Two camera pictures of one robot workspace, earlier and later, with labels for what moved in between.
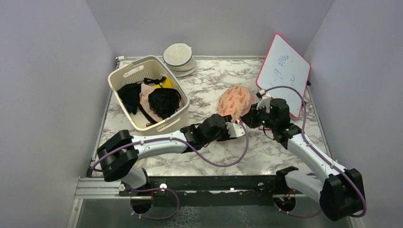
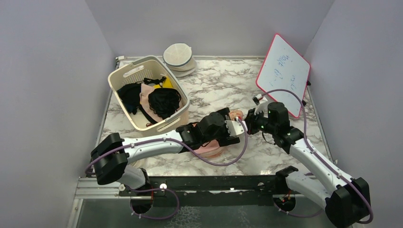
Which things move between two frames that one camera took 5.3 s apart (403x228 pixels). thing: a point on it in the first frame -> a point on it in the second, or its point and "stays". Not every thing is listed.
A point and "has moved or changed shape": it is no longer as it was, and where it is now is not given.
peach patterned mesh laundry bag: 235,101 has moved or changed shape
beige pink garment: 145,103 stays
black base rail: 208,191 stays
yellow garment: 166,83 stays
